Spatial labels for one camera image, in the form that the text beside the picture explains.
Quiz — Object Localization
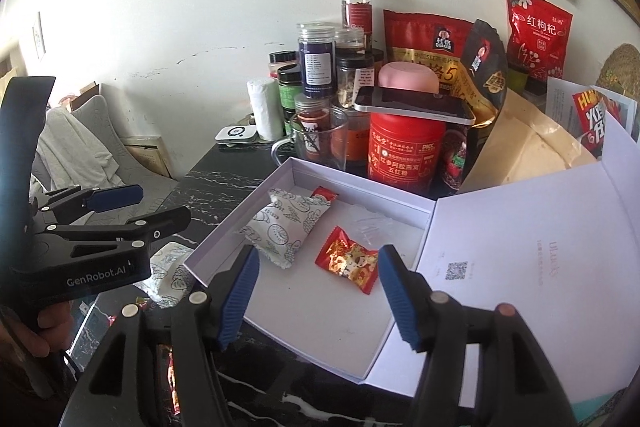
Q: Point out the kraft paper envelope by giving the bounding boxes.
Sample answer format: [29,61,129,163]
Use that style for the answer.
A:
[457,89,606,195]

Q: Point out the orange jar with white label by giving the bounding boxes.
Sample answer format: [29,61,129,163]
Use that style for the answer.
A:
[294,93,333,162]

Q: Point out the tall red label jar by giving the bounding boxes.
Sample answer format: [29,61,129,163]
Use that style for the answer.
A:
[341,0,374,38]

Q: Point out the white bread packet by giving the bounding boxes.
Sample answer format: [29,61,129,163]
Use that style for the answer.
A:
[134,242,201,309]
[236,188,332,269]

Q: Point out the red ketchup packet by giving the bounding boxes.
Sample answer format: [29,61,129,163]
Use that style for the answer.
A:
[311,187,340,206]

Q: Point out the smartphone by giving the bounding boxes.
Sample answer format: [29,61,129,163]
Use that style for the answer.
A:
[353,85,477,126]

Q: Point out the white router device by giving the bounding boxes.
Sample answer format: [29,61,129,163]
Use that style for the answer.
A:
[215,125,259,144]

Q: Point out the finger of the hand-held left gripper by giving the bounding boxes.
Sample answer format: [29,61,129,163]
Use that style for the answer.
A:
[35,207,192,269]
[29,184,146,226]

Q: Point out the cardboard piece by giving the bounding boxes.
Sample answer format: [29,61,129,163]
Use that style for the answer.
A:
[65,82,101,112]

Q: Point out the grey leaf print lounge chair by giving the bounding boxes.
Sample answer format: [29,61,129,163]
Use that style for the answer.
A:
[30,94,180,228]

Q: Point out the white gift box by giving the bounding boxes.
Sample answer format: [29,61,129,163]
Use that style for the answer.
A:
[182,122,640,425]

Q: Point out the dark red berry bag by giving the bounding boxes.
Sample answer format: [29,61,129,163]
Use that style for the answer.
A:
[437,127,473,198]

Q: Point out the small wall picture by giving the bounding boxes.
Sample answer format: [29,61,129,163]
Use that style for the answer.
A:
[32,11,47,58]

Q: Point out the person's left hand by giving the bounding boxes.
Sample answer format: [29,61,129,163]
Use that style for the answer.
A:
[22,301,72,354]

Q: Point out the red yellow snack bag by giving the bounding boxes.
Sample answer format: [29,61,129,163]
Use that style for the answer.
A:
[571,89,621,158]

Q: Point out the red candy packet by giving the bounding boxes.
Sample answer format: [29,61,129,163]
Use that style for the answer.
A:
[314,226,381,297]

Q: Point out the green label jar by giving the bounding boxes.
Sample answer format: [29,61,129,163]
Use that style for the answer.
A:
[277,64,303,104]

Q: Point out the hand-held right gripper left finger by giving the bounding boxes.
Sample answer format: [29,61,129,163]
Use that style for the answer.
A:
[64,244,262,427]

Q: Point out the teal printed sheet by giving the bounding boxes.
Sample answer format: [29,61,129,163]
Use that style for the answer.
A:
[570,382,636,425]

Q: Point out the red oat bag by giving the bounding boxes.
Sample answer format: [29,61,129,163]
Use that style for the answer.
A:
[382,8,496,128]

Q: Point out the glass mug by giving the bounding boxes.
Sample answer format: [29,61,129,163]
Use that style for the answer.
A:
[271,107,349,170]

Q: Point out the red tin can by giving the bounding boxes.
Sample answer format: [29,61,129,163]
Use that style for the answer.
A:
[367,112,446,196]

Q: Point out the clear plastic bag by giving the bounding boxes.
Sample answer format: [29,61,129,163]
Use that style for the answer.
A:
[350,204,401,253]

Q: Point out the white paper towel roll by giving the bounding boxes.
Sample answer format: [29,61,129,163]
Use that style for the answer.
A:
[246,77,285,142]

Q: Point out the white paper sheet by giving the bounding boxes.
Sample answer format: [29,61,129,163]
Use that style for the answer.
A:
[545,77,596,138]

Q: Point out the woven straw object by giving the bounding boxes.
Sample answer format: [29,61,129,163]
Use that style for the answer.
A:
[597,43,640,102]

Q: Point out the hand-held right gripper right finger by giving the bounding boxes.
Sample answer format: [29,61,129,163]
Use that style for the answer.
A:
[377,244,577,427]

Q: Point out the beige vent panel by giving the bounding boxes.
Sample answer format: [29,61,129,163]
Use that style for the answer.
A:
[120,134,176,178]

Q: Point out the black lid jar yellow contents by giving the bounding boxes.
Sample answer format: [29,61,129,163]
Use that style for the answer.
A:
[336,52,376,108]

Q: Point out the red goji berry bag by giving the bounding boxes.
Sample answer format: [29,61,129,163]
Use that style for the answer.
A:
[505,0,573,82]

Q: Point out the black oat bag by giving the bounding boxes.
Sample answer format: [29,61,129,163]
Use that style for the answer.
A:
[460,19,508,120]

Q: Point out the blue label plastic jar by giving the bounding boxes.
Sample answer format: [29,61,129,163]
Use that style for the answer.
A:
[297,23,337,98]

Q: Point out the pink contents jar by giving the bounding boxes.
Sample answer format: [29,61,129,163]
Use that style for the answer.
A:
[269,51,297,78]

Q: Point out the clear lid plastic jar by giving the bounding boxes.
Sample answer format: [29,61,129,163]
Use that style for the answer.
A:
[334,28,366,58]

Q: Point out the grey garment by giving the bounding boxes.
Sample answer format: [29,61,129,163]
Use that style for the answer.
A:
[35,107,126,192]

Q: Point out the pink bowl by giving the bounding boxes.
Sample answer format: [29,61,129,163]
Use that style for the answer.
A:
[377,61,441,94]

